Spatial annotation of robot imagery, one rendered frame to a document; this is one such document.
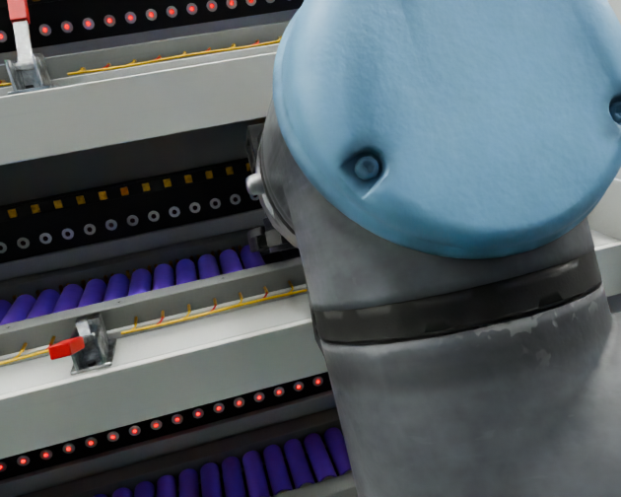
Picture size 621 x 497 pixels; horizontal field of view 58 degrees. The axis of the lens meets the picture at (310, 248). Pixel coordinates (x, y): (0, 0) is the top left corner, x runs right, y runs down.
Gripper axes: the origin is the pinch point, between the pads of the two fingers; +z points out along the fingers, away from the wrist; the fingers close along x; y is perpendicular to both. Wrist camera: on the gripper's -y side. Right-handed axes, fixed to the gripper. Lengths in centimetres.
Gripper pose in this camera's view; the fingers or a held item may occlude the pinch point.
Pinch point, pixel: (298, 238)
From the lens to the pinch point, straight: 49.6
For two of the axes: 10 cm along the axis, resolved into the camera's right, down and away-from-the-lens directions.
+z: -1.5, 0.4, 9.9
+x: -9.6, 2.2, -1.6
